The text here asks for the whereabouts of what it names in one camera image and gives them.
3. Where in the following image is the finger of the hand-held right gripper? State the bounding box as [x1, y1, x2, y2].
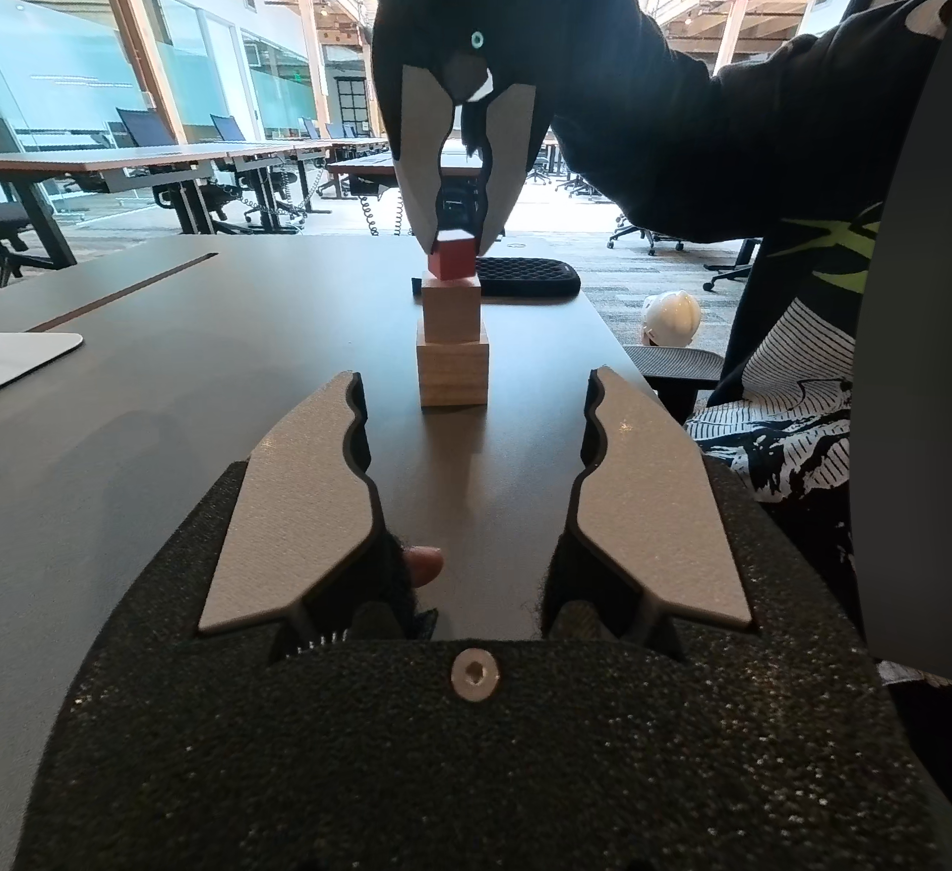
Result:
[398, 63, 456, 256]
[478, 81, 538, 257]

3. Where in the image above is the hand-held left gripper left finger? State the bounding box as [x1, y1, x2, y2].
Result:
[198, 373, 417, 638]

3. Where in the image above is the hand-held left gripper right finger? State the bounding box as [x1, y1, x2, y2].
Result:
[539, 367, 754, 634]

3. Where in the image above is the small red cube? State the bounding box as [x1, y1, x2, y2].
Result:
[429, 230, 480, 283]

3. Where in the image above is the medium wooden cube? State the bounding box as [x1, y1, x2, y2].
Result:
[421, 276, 484, 348]

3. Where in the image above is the large wooden cube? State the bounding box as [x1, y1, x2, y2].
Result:
[417, 336, 492, 412]

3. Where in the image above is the person's right forearm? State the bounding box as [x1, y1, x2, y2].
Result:
[551, 0, 952, 247]

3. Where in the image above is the black wrist rest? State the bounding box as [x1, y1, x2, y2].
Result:
[474, 257, 583, 302]

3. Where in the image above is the black office chair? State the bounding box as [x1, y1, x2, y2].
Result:
[622, 345, 727, 429]

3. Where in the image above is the person's printed shirt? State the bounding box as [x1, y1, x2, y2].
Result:
[685, 209, 893, 634]

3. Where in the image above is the white round object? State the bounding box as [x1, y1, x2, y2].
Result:
[642, 290, 703, 350]

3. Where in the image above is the white document stand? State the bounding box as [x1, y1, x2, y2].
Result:
[0, 331, 86, 390]

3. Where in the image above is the wooden office table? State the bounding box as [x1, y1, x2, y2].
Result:
[0, 139, 391, 274]

